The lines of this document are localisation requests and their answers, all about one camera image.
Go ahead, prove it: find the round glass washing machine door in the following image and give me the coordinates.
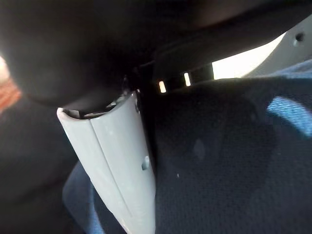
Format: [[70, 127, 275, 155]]
[[251, 23, 312, 75]]

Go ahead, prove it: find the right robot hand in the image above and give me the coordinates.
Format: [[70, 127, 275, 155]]
[[0, 0, 312, 234]]

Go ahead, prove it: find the black garment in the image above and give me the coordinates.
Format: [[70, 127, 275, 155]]
[[62, 60, 312, 234]]

